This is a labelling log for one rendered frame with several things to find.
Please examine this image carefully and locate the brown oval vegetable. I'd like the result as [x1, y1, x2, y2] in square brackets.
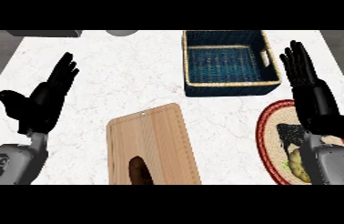
[127, 155, 155, 186]

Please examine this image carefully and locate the yellow squash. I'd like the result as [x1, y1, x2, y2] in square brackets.
[287, 148, 312, 184]

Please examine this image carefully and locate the grey round object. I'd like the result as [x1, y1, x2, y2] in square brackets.
[107, 30, 141, 37]

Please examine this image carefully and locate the red-rimmed woven placemat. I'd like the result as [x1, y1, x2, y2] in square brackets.
[254, 98, 344, 186]

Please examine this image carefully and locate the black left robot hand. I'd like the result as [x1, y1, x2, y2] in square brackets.
[0, 51, 82, 136]

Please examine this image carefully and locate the grey flat appliance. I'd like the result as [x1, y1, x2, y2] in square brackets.
[5, 30, 83, 38]

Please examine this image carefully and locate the blue wicker basket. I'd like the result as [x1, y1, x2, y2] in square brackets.
[180, 30, 284, 97]

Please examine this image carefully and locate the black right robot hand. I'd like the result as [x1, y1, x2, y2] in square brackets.
[278, 39, 344, 140]

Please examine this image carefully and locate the wooden cutting board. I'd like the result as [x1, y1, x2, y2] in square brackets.
[105, 102, 203, 186]

